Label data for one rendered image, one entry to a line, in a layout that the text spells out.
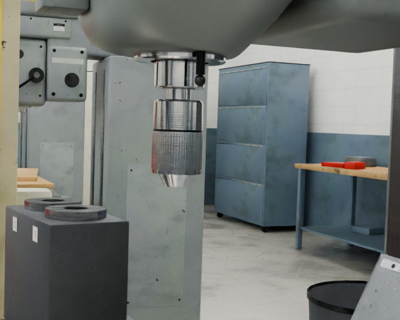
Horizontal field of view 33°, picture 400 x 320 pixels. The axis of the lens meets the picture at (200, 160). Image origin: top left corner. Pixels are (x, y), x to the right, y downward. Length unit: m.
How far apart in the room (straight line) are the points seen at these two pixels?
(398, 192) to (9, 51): 1.65
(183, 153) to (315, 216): 7.58
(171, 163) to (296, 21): 0.18
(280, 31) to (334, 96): 7.22
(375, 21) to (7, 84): 1.83
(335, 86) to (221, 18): 7.34
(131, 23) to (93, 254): 0.48
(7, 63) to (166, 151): 1.75
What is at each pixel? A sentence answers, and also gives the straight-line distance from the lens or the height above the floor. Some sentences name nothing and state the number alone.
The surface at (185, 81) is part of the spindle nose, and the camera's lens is 0.60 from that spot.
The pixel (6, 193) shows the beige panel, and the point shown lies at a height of 1.00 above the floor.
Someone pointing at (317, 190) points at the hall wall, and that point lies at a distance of 8.13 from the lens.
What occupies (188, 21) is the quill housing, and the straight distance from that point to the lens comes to 0.56.
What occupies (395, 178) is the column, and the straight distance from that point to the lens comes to 0.93.
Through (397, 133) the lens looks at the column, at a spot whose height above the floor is 1.24.
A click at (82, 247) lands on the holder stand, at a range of 0.96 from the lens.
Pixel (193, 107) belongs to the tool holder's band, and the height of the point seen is 1.26.
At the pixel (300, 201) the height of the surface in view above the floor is 0.49.
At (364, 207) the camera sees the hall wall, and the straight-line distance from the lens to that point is 7.39.
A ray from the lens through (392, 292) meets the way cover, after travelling 0.92.
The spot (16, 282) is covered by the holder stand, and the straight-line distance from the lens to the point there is 1.10.
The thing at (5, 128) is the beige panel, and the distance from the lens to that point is 2.32.
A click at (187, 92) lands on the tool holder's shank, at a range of 0.62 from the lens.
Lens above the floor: 1.25
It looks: 3 degrees down
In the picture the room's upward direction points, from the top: 2 degrees clockwise
